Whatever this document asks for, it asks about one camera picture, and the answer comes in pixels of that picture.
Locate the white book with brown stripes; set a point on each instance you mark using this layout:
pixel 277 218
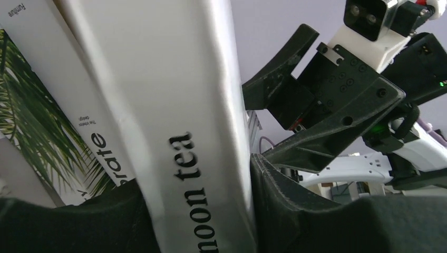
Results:
pixel 169 73

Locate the white palm leaf book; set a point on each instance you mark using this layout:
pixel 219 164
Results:
pixel 36 126

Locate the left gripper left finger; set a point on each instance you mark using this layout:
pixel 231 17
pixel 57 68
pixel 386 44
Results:
pixel 115 221

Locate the brown Decorate Furniture book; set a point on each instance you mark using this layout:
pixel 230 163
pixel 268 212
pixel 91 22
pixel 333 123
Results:
pixel 42 35

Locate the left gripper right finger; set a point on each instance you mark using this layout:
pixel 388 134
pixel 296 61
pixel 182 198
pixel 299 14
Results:
pixel 291 218

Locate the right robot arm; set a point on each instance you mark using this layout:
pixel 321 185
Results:
pixel 399 150

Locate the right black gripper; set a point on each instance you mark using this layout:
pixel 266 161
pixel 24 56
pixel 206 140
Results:
pixel 337 98

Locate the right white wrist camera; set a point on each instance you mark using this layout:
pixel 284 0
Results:
pixel 376 31

